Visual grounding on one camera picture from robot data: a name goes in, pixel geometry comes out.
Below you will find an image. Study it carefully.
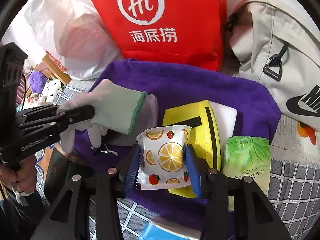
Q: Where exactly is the white spotted pillow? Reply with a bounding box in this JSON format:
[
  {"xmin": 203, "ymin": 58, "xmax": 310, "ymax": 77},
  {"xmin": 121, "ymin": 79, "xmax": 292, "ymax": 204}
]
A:
[{"xmin": 41, "ymin": 79, "xmax": 62, "ymax": 105}]

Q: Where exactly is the white sponge block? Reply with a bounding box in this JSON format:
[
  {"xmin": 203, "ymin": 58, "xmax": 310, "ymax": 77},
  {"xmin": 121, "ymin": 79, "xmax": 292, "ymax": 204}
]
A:
[{"xmin": 209, "ymin": 101, "xmax": 237, "ymax": 147}]

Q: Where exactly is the white plastic Miniso bag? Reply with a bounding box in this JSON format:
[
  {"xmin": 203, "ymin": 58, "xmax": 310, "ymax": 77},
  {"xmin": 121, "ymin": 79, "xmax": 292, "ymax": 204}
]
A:
[{"xmin": 24, "ymin": 0, "xmax": 124, "ymax": 80}]

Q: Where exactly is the green tissue packet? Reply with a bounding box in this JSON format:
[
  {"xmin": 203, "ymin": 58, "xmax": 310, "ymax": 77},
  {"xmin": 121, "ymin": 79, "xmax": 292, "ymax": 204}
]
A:
[{"xmin": 222, "ymin": 137, "xmax": 271, "ymax": 195}]

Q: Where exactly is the dark green tea box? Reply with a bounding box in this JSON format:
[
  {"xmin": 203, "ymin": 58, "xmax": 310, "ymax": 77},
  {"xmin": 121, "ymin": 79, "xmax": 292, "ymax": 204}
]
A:
[{"xmin": 44, "ymin": 144, "xmax": 81, "ymax": 204}]

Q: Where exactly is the person's left hand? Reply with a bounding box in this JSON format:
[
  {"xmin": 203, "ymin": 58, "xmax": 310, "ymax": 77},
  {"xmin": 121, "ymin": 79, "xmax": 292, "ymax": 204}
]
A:
[{"xmin": 1, "ymin": 155, "xmax": 37, "ymax": 193}]

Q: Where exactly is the blue tissue pack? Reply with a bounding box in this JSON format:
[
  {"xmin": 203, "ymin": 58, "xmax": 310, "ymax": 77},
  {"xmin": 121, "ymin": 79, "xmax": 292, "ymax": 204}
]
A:
[{"xmin": 139, "ymin": 216, "xmax": 201, "ymax": 240}]

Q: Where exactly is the beige Nike waist bag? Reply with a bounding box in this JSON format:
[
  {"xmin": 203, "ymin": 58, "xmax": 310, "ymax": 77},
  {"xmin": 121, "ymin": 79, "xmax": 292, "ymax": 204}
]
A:
[{"xmin": 228, "ymin": 0, "xmax": 319, "ymax": 130}]

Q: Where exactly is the purple fleece towel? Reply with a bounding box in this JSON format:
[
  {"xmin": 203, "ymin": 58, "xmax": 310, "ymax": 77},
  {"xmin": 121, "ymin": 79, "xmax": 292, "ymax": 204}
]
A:
[{"xmin": 72, "ymin": 58, "xmax": 283, "ymax": 230}]

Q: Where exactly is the yellow Adidas pouch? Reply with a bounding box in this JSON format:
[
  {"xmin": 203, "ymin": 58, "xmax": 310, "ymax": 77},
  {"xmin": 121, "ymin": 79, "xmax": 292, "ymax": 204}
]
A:
[{"xmin": 162, "ymin": 100, "xmax": 222, "ymax": 199}]

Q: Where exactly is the wooden bed headboard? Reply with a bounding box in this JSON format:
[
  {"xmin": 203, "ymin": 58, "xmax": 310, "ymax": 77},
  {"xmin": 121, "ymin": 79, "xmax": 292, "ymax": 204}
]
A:
[{"xmin": 34, "ymin": 54, "xmax": 71, "ymax": 85}]

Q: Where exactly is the grey checkered bed sheet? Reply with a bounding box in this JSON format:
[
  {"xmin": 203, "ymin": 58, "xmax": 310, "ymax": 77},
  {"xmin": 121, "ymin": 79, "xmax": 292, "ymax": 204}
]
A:
[{"xmin": 52, "ymin": 85, "xmax": 319, "ymax": 239}]

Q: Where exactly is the orange print snack packet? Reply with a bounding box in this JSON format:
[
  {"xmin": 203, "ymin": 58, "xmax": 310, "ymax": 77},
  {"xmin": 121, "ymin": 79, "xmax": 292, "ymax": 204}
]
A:
[{"xmin": 136, "ymin": 125, "xmax": 191, "ymax": 190}]

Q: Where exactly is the purple plush toy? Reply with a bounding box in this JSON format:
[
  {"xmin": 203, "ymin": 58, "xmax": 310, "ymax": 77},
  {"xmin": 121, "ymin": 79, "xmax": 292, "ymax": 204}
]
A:
[{"xmin": 29, "ymin": 71, "xmax": 48, "ymax": 94}]

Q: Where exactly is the red paper shopping bag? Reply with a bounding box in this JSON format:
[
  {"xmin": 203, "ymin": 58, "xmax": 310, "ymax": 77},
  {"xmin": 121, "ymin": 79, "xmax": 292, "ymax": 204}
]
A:
[{"xmin": 91, "ymin": 0, "xmax": 227, "ymax": 71}]

